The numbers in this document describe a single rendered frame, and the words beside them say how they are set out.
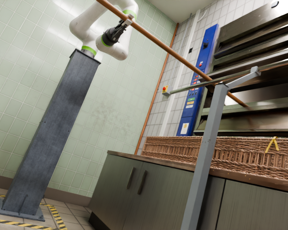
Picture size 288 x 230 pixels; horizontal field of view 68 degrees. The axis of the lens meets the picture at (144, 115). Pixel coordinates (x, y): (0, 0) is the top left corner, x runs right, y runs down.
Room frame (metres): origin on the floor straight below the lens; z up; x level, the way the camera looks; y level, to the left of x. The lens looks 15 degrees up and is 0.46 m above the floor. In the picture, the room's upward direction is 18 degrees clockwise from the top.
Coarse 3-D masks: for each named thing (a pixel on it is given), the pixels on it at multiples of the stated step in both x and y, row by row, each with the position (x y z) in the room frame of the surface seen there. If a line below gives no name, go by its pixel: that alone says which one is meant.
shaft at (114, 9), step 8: (96, 0) 0.88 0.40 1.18; (104, 0) 0.88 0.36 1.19; (112, 8) 0.91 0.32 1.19; (120, 16) 0.94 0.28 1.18; (136, 24) 0.97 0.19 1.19; (144, 32) 1.01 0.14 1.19; (152, 40) 1.05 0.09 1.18; (168, 48) 1.09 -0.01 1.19; (176, 56) 1.13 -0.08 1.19; (184, 64) 1.18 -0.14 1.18; (200, 72) 1.23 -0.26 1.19; (208, 80) 1.28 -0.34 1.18; (232, 96) 1.40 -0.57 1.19
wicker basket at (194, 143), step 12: (144, 144) 1.49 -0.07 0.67; (156, 144) 1.36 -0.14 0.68; (168, 144) 1.25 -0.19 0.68; (180, 144) 1.16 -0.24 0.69; (192, 144) 1.07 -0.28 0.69; (144, 156) 1.44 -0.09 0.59; (156, 156) 1.33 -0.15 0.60; (168, 156) 1.22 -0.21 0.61; (180, 156) 1.13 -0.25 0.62; (192, 156) 1.05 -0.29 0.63
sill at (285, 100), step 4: (264, 100) 1.28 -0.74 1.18; (268, 100) 1.26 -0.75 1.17; (272, 100) 1.23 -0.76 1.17; (276, 100) 1.21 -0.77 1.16; (280, 100) 1.19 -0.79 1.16; (284, 100) 1.17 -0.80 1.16; (236, 104) 1.47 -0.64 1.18; (240, 104) 1.44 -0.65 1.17; (244, 104) 1.41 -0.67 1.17; (248, 104) 1.38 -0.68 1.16; (252, 104) 1.35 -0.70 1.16; (256, 104) 1.33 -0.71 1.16; (260, 104) 1.30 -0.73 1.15; (264, 104) 1.28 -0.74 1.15; (268, 104) 1.25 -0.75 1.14; (272, 104) 1.23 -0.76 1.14; (204, 108) 1.75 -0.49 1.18; (208, 108) 1.71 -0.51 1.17; (224, 108) 1.56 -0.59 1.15; (228, 108) 1.53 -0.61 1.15; (232, 108) 1.49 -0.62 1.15; (236, 108) 1.46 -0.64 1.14
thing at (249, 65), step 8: (272, 56) 1.13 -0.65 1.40; (280, 56) 1.09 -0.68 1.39; (248, 64) 1.27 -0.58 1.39; (256, 64) 1.24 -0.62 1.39; (264, 64) 1.21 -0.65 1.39; (216, 72) 1.52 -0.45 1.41; (224, 72) 1.45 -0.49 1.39; (232, 72) 1.41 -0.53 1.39; (264, 72) 1.27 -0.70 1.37; (272, 72) 1.24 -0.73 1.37; (280, 72) 1.21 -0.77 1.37; (200, 80) 1.69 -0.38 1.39; (232, 80) 1.50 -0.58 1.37; (248, 80) 1.41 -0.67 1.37; (256, 80) 1.37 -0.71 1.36; (264, 80) 1.34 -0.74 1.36; (208, 88) 1.74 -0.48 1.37; (232, 88) 1.58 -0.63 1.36
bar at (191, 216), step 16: (272, 64) 0.89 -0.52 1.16; (224, 80) 1.15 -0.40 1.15; (240, 80) 0.92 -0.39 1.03; (224, 96) 0.86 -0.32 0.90; (208, 128) 0.86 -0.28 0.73; (208, 144) 0.85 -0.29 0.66; (208, 160) 0.86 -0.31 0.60; (192, 192) 0.87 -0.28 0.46; (192, 208) 0.85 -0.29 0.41; (192, 224) 0.86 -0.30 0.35
